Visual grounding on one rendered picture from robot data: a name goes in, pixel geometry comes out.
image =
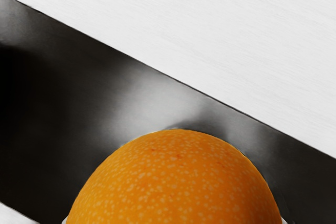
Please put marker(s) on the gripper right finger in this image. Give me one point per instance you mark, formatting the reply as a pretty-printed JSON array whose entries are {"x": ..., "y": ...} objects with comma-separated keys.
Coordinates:
[{"x": 283, "y": 222}]

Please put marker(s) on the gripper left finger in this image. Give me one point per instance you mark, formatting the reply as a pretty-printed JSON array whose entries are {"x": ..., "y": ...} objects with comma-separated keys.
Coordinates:
[{"x": 64, "y": 221}]

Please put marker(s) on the orange fruit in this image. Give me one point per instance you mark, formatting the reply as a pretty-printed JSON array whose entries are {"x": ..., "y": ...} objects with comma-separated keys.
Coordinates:
[{"x": 173, "y": 182}]

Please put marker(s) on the dark glossy metal slab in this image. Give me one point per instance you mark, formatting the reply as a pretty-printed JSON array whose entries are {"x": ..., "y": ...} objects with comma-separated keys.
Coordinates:
[{"x": 78, "y": 108}]

